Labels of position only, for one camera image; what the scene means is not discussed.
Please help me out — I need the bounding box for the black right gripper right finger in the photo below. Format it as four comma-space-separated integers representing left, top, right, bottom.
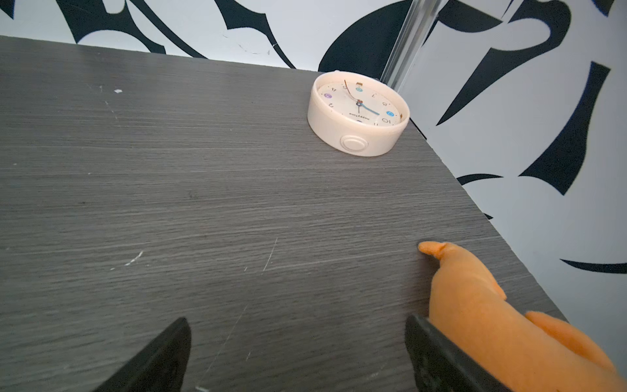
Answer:
404, 315, 509, 391

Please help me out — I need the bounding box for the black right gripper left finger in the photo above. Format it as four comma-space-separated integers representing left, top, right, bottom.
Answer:
95, 317, 192, 392

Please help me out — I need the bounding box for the orange plush fish toy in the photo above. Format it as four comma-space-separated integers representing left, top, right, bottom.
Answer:
418, 241, 626, 391

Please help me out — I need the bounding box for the round beige alarm clock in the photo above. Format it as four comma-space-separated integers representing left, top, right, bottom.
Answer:
307, 70, 410, 157

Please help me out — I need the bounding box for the aluminium cage frame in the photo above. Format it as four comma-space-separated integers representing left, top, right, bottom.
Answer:
380, 0, 445, 91

